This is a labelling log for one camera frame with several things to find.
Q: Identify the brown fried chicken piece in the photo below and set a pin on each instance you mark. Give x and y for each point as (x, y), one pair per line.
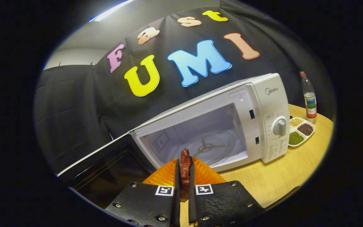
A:
(185, 167)

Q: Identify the black backdrop cloth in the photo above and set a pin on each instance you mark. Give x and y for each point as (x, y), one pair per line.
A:
(74, 101)

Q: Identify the clear plastic water bottle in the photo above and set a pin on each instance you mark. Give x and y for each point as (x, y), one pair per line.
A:
(309, 101)

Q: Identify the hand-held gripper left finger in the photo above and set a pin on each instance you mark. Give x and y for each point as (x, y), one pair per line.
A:
(143, 205)

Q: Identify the white toaster oven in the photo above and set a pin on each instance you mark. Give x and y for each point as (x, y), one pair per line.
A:
(263, 104)

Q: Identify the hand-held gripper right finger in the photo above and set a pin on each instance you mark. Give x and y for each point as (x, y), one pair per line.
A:
(225, 205)

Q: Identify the glass turntable plate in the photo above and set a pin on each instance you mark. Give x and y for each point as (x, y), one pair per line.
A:
(224, 148)

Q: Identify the white divided dish of beans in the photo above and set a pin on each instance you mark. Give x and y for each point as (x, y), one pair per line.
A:
(296, 138)

